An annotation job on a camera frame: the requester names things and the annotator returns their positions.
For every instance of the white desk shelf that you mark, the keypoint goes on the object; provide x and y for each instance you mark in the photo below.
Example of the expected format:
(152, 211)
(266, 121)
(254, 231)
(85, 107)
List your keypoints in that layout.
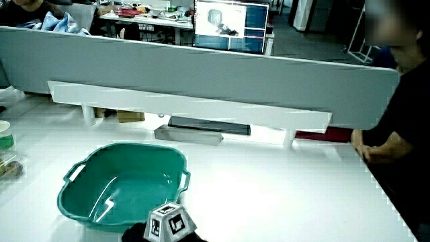
(188, 107)

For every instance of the person's right hand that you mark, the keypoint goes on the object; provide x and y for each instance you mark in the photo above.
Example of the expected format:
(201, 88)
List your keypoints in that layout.
(168, 223)

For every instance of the grey office chair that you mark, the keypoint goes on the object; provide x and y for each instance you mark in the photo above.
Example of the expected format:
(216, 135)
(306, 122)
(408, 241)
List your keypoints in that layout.
(82, 15)

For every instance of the light blue cloth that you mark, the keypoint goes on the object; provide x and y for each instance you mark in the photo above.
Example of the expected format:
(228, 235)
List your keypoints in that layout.
(60, 24)

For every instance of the computer monitor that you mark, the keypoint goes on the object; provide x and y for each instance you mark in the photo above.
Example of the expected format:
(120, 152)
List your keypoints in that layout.
(231, 23)

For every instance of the clear plastic food container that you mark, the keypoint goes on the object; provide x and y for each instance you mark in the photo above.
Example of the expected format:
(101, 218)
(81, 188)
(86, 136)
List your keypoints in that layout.
(11, 168)

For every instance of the black flat bar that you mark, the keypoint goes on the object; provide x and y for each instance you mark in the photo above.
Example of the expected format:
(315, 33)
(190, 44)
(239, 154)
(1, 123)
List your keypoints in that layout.
(208, 126)

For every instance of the grey flat bar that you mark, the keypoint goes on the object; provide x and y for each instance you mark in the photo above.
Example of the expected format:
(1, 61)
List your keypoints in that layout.
(188, 135)

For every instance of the white background desk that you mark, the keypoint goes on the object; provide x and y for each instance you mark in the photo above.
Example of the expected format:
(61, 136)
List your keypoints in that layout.
(151, 21)

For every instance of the grey desk partition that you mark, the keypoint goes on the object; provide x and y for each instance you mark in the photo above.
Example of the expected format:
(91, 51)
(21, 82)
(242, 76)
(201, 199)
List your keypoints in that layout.
(201, 70)

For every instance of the red item on desk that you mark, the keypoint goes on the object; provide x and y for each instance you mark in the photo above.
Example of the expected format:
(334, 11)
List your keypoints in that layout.
(129, 12)

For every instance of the brown cardboard box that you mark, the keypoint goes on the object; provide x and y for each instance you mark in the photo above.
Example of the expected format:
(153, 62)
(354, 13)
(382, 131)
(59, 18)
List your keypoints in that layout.
(130, 116)

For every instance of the green plastic basin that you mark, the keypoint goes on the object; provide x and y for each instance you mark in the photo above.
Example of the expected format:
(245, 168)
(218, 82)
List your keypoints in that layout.
(134, 181)

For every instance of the dark red flat object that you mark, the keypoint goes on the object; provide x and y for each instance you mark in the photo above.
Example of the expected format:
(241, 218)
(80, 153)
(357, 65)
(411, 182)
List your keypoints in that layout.
(326, 135)

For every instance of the white metal frame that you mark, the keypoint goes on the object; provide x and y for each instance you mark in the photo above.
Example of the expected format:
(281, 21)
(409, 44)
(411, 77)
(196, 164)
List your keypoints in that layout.
(359, 50)

